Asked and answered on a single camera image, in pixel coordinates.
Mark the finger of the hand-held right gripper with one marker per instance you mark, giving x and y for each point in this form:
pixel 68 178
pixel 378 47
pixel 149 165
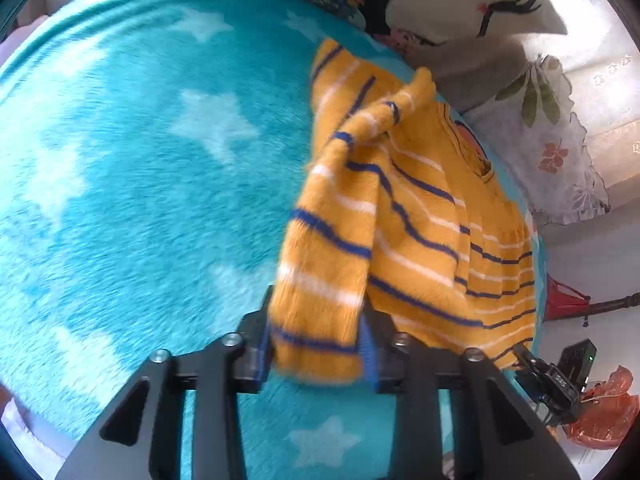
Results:
pixel 525 359

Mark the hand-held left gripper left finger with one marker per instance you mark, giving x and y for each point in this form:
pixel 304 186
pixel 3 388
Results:
pixel 250 357

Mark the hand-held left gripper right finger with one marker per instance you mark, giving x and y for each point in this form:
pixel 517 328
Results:
pixel 370 362

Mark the yellow striped sweater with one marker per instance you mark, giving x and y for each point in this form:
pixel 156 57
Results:
pixel 410 240

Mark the orange plastic bag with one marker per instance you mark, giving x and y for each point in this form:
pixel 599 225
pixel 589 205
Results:
pixel 607 410

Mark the red fabric item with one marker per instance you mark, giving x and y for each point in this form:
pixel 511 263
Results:
pixel 562 300

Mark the dark wooden rod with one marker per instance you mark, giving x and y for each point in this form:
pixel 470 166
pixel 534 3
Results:
pixel 615 303

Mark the teal star blanket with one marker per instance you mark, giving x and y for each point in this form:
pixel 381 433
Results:
pixel 125 185

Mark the white leaf print pillow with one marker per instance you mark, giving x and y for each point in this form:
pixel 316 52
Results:
pixel 565 135

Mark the white floral figure print pillow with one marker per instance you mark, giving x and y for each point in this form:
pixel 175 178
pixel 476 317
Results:
pixel 450 0

